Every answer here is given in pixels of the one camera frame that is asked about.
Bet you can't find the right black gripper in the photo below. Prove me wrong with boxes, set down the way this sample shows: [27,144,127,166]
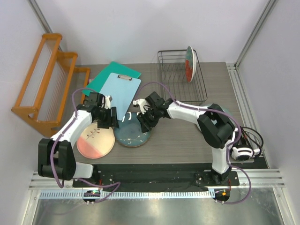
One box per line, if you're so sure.
[138,107,161,133]

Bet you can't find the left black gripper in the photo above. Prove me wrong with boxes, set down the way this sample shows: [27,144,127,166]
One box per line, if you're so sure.
[95,106,119,129]

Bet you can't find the dark blue glazed plate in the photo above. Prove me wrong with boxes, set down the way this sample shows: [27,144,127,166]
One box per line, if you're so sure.
[114,112,151,148]

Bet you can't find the pink cream plate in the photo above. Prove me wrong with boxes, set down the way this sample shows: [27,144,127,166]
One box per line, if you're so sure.
[76,122,115,159]

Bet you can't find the red teal floral plate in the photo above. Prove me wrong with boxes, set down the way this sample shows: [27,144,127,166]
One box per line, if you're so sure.
[185,46,196,83]

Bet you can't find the light blue plate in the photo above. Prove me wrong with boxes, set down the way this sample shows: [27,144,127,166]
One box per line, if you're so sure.
[202,104,233,117]

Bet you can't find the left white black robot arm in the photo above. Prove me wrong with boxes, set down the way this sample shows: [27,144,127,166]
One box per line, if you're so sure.
[37,104,119,187]

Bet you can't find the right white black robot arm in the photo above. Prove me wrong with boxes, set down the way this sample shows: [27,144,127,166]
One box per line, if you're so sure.
[133,92,237,185]

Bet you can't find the orange wooden rack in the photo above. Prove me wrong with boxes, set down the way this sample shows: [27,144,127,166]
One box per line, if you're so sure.
[11,33,90,137]

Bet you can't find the light blue clipboard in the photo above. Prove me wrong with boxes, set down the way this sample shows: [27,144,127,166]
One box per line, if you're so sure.
[100,73,141,120]

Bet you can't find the green folder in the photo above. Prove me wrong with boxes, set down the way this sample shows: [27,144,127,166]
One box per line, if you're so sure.
[86,61,141,92]

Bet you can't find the white black headset device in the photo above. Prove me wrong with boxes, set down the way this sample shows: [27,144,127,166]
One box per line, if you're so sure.
[230,127,264,162]

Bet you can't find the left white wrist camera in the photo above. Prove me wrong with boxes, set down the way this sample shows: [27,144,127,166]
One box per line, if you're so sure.
[104,96,112,109]

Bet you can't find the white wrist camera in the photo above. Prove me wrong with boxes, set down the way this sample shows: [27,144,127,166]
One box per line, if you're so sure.
[133,98,148,111]
[104,96,112,109]

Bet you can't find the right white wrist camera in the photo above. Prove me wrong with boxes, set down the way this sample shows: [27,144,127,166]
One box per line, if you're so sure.
[133,98,148,111]

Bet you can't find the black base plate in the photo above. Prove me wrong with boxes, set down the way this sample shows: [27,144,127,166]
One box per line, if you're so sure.
[67,163,245,192]

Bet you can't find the black wire dish rack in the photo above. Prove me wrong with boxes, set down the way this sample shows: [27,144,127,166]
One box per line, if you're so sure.
[157,49,208,106]

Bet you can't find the white slotted cable duct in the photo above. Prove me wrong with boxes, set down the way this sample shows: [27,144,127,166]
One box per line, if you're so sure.
[39,189,215,199]

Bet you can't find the aluminium frame rail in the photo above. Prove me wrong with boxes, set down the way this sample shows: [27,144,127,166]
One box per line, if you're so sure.
[226,62,268,155]

